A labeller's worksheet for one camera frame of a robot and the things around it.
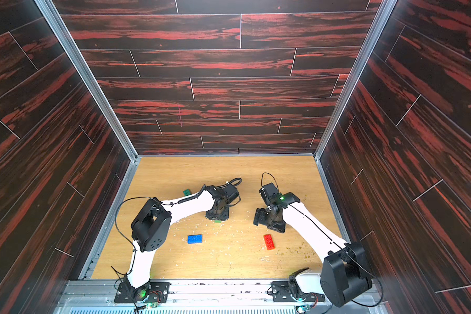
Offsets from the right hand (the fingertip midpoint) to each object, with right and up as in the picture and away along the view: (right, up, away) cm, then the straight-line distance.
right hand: (268, 222), depth 84 cm
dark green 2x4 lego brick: (-40, +11, +18) cm, 45 cm away
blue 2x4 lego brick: (-32, -8, +3) cm, 33 cm away
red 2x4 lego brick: (+1, -9, +2) cm, 9 cm away
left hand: (-20, 0, +9) cm, 22 cm away
